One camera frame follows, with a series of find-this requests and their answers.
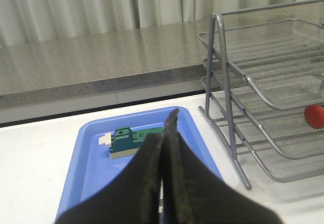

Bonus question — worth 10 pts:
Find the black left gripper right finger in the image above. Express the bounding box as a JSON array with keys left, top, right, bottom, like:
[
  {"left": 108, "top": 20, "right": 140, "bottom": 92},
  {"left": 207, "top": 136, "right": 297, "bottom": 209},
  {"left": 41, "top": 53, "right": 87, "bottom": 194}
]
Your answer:
[{"left": 161, "top": 109, "right": 282, "bottom": 223}]

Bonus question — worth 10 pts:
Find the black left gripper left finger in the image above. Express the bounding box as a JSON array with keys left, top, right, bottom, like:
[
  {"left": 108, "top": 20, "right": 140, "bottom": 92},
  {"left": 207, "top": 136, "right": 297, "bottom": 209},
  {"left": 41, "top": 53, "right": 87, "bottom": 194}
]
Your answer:
[{"left": 56, "top": 133, "right": 163, "bottom": 223}]

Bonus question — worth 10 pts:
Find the red emergency stop push button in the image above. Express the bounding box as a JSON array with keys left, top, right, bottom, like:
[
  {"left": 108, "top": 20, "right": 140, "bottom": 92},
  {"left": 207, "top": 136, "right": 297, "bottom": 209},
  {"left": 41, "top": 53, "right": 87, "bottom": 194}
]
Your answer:
[{"left": 304, "top": 104, "right": 324, "bottom": 129}]

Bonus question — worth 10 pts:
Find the silver mesh tray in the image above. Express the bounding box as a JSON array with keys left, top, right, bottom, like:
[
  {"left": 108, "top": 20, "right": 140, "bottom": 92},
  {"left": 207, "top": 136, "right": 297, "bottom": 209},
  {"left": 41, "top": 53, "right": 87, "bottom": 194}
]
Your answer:
[
  {"left": 197, "top": 18, "right": 324, "bottom": 110},
  {"left": 229, "top": 56, "right": 323, "bottom": 160},
  {"left": 199, "top": 78, "right": 323, "bottom": 185}
]

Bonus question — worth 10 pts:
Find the blue plastic tray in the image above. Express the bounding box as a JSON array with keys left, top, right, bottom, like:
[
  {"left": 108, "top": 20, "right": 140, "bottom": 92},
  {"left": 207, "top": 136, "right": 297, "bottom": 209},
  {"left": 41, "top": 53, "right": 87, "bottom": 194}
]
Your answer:
[{"left": 56, "top": 106, "right": 225, "bottom": 224}]

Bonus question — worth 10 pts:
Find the green terminal block component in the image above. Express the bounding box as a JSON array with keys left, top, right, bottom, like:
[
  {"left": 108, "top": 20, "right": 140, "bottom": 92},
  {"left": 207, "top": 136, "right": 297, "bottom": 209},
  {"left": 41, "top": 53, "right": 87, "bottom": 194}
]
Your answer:
[{"left": 98, "top": 126, "right": 164, "bottom": 159}]

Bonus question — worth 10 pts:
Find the grey stone counter ledge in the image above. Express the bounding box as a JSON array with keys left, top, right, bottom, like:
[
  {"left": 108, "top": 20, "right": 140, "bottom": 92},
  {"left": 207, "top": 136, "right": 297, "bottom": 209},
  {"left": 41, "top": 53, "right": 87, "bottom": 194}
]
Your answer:
[{"left": 0, "top": 3, "right": 324, "bottom": 123}]

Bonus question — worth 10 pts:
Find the grey pleated curtain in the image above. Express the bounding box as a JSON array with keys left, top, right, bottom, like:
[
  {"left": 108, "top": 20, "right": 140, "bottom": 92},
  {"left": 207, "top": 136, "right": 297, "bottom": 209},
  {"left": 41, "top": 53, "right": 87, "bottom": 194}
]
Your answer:
[{"left": 1, "top": 0, "right": 303, "bottom": 47}]

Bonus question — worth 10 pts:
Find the silver rack frame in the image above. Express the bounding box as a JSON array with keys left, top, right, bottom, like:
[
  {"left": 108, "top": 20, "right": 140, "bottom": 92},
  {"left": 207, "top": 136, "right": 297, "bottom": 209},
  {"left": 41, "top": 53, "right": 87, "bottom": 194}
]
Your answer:
[{"left": 198, "top": 11, "right": 323, "bottom": 189}]

